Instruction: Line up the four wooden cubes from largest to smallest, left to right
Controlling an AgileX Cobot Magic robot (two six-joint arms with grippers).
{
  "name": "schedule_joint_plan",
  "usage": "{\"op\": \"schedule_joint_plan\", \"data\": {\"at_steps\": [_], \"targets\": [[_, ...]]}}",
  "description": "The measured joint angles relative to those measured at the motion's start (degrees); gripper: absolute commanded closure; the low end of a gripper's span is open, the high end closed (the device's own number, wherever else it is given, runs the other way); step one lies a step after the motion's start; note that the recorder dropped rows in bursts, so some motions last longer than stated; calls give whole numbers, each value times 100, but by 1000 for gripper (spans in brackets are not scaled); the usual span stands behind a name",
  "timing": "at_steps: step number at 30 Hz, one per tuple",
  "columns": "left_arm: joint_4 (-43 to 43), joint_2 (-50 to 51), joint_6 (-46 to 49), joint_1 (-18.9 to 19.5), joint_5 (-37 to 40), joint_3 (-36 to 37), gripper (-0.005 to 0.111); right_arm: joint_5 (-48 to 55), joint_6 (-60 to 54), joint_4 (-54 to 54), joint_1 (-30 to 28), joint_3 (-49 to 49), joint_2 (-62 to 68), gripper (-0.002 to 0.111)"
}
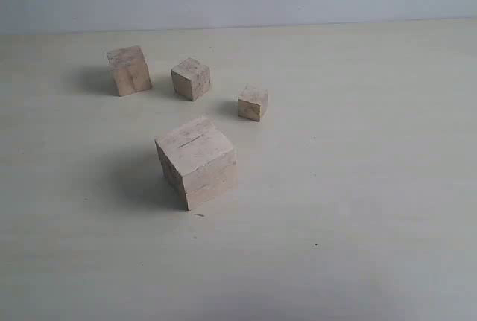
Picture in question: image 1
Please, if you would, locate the smallest wooden cube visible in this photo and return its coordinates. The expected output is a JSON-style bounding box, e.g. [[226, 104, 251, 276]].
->
[[238, 85, 269, 121]]

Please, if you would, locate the medium wooden cube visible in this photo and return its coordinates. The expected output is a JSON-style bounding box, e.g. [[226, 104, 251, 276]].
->
[[171, 58, 211, 101]]

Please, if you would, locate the tall wooden cube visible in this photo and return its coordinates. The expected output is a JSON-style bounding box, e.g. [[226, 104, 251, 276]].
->
[[107, 45, 152, 96]]

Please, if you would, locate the largest wooden cube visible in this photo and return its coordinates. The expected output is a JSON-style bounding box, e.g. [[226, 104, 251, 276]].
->
[[154, 117, 237, 211]]

